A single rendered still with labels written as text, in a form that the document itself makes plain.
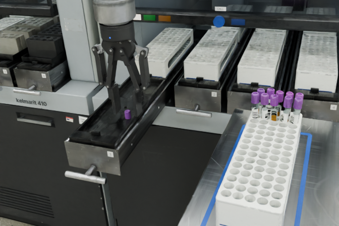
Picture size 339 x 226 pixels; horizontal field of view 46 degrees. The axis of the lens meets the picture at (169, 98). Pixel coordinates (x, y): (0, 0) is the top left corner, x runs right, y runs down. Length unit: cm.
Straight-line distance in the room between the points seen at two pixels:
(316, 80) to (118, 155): 53
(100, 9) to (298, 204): 53
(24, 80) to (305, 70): 87
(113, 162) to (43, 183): 76
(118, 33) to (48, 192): 93
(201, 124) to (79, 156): 39
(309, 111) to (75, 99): 71
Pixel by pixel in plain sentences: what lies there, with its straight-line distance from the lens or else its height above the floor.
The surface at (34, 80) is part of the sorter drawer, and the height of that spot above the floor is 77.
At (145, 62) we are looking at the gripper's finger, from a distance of 90.
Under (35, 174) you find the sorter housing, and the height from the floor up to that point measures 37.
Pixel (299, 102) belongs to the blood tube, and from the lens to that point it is 79.
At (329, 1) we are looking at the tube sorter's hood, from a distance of 106.
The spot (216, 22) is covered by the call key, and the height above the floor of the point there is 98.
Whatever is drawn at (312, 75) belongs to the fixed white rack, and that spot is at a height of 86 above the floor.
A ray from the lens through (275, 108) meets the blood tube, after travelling 80.
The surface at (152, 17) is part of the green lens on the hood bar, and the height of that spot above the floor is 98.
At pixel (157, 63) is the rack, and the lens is 114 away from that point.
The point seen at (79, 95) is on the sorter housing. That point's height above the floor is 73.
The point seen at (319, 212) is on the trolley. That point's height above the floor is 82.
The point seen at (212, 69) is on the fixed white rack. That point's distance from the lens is 111.
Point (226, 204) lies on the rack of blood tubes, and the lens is 62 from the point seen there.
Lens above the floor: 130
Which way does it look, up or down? 28 degrees down
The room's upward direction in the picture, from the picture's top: 4 degrees counter-clockwise
